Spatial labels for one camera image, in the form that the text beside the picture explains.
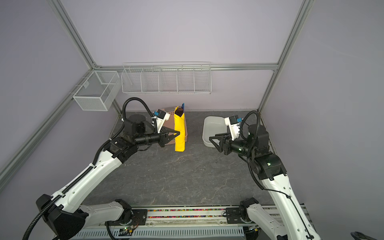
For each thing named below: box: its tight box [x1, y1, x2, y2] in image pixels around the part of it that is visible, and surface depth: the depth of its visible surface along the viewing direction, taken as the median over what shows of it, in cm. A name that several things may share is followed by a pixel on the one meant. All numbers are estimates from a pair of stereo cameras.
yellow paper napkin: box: [174, 106, 186, 152], surface depth 68 cm
